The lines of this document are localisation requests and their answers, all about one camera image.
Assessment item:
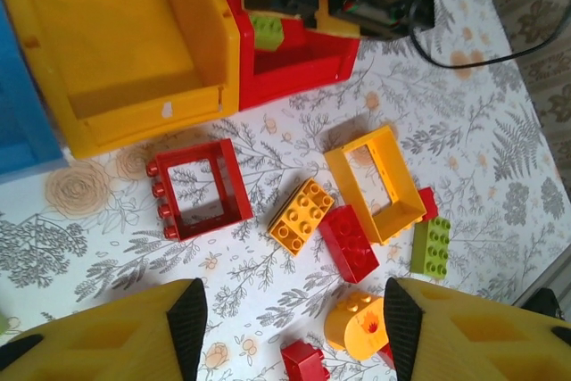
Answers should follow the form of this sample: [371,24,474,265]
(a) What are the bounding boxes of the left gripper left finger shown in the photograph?
[0,277,209,381]

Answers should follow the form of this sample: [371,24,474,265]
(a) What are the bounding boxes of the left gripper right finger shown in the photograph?
[383,276,571,381]

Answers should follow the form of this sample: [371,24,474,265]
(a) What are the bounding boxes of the yellow round flame-print lego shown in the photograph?
[324,290,392,362]

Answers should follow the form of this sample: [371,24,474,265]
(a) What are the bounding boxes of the yellow lego window frame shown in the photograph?
[323,124,428,246]

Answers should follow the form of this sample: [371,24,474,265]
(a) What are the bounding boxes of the yellow lego brick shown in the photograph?
[267,178,335,258]

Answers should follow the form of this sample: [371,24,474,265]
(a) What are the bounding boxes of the red sloped lego brick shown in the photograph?
[279,339,331,381]

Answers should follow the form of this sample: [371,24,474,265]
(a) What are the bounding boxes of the right black camera cable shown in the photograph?
[408,0,571,70]

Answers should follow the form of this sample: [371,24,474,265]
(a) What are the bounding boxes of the red lego window frame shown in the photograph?
[145,137,254,242]

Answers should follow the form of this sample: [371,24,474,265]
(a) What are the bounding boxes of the blue plastic bin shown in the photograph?
[0,0,70,184]

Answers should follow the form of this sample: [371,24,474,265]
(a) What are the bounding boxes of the red plastic bin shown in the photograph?
[205,0,361,112]

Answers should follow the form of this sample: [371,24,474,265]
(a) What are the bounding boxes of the red long lego brick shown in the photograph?
[317,204,380,285]
[377,344,398,371]

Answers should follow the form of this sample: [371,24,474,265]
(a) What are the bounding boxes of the yellow plastic bin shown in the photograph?
[0,0,242,160]

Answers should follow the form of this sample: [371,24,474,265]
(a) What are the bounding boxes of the floral tablecloth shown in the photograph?
[0,0,571,381]

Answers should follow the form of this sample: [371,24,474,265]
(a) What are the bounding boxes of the small red lego brick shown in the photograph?
[417,186,438,223]

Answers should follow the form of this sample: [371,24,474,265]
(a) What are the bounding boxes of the green lego brick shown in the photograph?
[249,13,286,51]
[409,215,451,276]

